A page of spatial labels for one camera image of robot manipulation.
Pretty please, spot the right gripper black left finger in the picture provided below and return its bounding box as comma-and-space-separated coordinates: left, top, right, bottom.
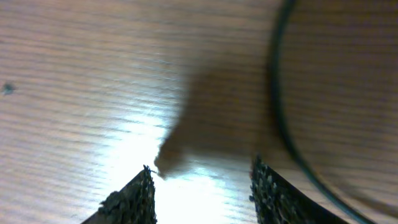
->
81, 166, 157, 224

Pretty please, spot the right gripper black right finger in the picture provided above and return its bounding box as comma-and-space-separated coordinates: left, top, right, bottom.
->
249, 156, 348, 224

